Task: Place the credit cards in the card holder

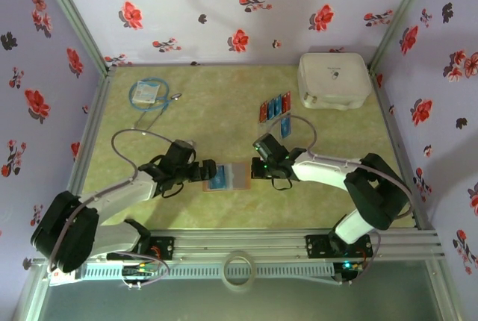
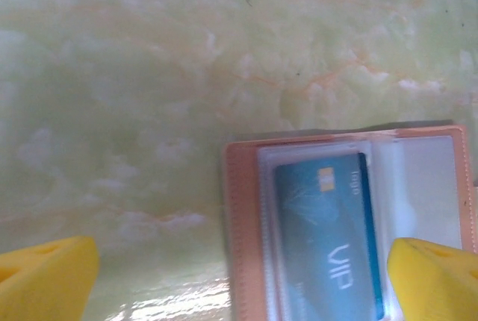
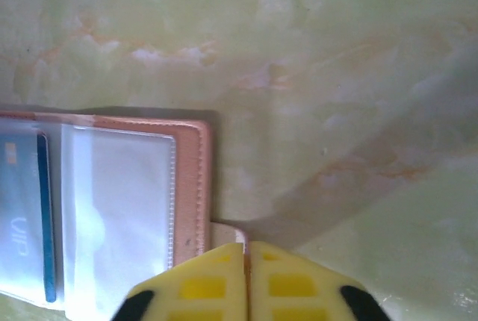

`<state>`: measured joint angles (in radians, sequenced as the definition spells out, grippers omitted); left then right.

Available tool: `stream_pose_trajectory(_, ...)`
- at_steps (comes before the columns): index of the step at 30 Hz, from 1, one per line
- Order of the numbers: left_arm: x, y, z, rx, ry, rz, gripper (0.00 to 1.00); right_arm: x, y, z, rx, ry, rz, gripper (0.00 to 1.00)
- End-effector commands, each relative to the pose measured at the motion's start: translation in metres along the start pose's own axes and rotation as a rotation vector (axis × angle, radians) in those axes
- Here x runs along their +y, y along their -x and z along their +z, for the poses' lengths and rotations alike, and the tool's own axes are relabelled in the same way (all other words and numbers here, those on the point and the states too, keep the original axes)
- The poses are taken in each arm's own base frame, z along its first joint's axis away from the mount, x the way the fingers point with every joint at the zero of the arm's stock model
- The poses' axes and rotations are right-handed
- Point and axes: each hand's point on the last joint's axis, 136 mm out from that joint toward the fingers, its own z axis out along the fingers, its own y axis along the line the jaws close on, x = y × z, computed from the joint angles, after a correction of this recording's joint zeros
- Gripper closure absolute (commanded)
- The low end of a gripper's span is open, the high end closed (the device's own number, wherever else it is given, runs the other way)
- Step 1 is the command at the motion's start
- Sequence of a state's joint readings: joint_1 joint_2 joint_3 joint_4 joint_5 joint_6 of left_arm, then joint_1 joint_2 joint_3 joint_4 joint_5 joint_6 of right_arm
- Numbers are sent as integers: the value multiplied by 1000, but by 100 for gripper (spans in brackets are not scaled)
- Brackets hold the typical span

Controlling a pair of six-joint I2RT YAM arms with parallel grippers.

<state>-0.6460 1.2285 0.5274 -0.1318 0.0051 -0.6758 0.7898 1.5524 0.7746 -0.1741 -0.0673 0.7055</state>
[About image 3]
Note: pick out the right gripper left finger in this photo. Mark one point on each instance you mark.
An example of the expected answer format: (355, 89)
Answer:
(201, 291)

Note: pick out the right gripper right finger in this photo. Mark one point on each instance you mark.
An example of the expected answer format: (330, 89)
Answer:
(298, 291)

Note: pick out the pink leather card holder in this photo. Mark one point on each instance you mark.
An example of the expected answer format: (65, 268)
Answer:
(190, 186)

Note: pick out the blue credit card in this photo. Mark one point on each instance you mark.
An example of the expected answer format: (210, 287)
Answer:
(22, 205)

